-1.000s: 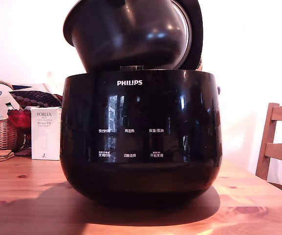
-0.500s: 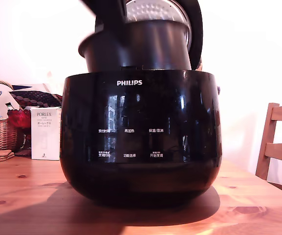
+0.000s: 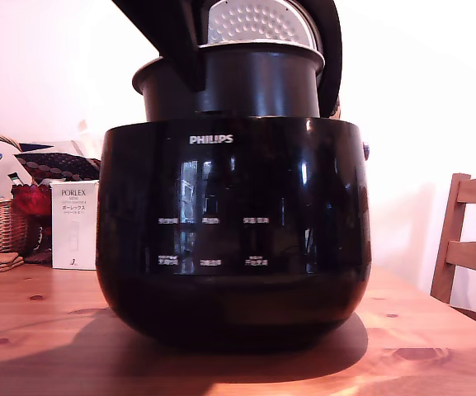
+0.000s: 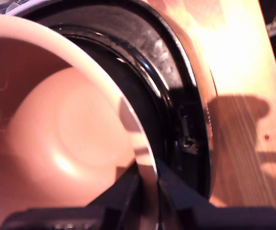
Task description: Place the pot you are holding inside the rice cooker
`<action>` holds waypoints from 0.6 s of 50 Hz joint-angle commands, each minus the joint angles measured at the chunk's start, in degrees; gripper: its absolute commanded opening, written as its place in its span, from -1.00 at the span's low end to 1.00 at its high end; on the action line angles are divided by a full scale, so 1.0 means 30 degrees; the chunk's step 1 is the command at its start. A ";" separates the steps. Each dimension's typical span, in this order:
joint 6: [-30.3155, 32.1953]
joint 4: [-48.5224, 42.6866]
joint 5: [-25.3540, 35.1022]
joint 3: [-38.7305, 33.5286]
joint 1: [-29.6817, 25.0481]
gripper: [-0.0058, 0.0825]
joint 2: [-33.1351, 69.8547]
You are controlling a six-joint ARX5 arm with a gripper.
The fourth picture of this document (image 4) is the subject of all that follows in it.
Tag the black cooking pot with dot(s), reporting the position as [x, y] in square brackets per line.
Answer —
[68, 119]

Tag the black Philips rice cooker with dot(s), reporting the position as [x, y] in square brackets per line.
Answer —
[152, 60]

